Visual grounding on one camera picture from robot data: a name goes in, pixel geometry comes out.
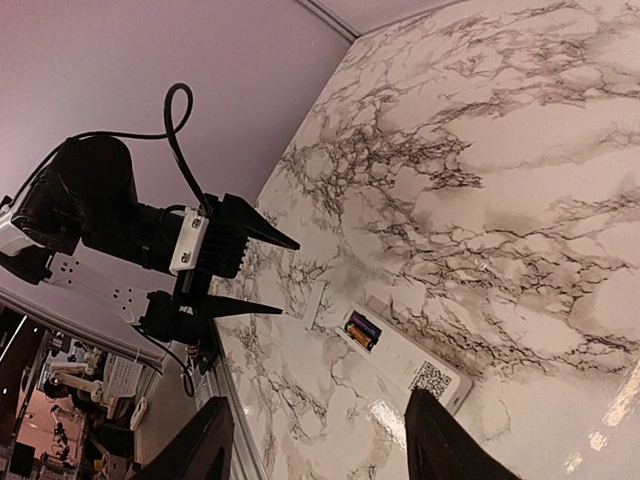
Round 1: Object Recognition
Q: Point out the front aluminium rail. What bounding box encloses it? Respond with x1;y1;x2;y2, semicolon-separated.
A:
203;321;269;480

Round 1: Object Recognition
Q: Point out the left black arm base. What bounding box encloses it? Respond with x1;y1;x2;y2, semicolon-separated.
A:
139;291;220;375

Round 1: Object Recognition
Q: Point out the white battery cover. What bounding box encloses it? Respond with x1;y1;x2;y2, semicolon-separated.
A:
303;280;327;330

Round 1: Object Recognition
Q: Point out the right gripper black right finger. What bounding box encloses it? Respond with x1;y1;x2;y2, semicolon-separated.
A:
404;389;517;480

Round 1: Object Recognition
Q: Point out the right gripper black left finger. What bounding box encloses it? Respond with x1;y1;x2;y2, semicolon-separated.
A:
133;397;234;480

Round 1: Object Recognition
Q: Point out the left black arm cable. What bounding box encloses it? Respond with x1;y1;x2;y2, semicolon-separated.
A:
14;82;211;216

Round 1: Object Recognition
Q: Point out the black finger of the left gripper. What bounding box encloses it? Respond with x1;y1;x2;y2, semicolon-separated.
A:
204;296;283;319
234;197;300;251

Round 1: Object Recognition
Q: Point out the blue battery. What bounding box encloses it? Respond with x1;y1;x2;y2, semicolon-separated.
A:
350;310;382;340

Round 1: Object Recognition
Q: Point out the white remote control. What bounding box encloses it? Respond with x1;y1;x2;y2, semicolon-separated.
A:
336;303;473;415

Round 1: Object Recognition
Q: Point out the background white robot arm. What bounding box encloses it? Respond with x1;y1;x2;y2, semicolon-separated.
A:
47;354;234;479

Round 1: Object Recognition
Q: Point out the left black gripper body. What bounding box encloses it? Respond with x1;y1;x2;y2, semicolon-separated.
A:
174;193;249;310

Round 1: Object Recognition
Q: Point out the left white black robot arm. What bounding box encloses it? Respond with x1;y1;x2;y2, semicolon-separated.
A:
1;136;299;346

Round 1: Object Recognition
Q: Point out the gold black battery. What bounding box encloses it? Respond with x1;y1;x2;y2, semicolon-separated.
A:
344;322;375;351

